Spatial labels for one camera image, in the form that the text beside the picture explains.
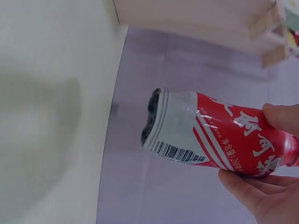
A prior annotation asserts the person's right hand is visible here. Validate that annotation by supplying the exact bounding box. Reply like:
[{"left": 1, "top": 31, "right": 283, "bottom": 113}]
[{"left": 218, "top": 102, "right": 299, "bottom": 224}]

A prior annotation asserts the red label soda bottle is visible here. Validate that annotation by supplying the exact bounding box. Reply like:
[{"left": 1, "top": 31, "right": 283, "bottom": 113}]
[{"left": 140, "top": 87, "right": 299, "bottom": 178}]

